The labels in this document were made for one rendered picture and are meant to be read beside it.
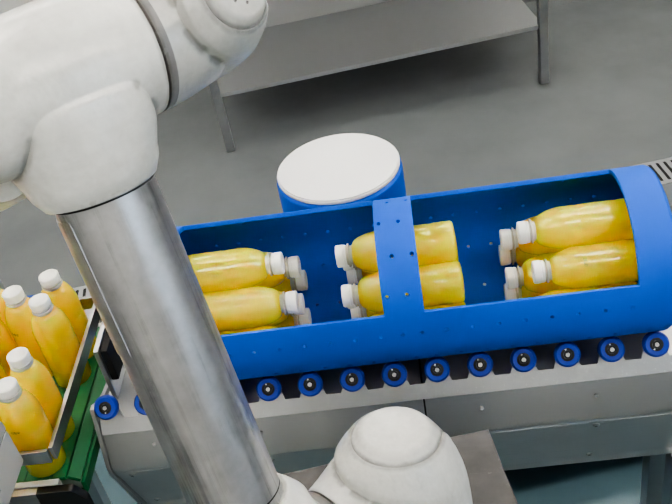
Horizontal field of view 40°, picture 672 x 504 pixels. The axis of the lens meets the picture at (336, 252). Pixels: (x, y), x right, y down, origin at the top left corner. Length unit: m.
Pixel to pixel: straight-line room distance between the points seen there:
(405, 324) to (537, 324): 0.21
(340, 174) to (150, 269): 1.18
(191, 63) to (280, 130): 3.51
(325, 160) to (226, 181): 2.03
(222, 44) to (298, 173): 1.20
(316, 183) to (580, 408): 0.74
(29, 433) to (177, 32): 0.97
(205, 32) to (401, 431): 0.51
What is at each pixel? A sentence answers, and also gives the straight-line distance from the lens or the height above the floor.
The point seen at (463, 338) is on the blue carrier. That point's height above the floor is 1.06.
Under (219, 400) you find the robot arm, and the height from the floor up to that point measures 1.47.
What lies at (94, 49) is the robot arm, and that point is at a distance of 0.82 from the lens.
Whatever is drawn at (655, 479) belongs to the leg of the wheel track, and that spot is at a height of 0.39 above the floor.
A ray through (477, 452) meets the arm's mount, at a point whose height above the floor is 1.01.
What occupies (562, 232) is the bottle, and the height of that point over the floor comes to 1.17.
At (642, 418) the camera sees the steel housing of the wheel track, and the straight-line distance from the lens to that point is 1.75.
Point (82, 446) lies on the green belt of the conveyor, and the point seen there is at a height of 0.90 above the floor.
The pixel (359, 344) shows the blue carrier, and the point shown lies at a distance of 1.51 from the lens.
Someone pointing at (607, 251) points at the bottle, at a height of 1.15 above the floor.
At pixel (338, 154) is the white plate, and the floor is 1.04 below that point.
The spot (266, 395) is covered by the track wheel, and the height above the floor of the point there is 0.96.
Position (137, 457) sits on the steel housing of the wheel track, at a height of 0.86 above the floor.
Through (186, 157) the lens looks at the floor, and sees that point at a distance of 4.34.
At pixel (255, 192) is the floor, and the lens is 3.95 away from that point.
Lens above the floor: 2.11
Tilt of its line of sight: 37 degrees down
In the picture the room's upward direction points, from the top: 11 degrees counter-clockwise
